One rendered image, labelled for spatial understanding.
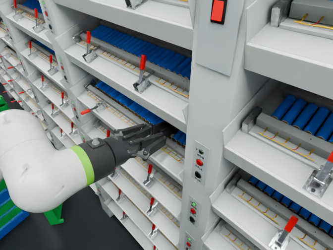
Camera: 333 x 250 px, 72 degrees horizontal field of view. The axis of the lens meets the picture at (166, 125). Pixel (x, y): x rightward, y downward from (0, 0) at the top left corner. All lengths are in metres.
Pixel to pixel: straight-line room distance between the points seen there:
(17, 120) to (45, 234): 1.30
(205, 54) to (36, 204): 0.39
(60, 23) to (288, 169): 0.82
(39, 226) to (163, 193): 1.14
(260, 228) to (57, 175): 0.44
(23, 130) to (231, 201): 0.49
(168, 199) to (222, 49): 0.59
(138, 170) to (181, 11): 0.63
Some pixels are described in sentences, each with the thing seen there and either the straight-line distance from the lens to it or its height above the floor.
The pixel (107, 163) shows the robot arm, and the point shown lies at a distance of 0.52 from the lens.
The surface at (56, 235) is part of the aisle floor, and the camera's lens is 1.75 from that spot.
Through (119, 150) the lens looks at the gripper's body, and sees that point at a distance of 0.54.
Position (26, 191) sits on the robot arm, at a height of 1.11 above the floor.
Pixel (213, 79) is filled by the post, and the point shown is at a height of 1.26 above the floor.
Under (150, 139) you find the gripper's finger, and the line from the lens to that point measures 0.61.
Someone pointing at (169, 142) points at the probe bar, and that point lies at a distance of 0.69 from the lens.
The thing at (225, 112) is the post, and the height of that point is 1.21.
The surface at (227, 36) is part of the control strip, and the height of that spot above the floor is 1.34.
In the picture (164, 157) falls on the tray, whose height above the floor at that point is 0.94.
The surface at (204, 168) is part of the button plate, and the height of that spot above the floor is 1.04.
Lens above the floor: 1.45
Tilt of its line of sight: 38 degrees down
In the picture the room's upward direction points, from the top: straight up
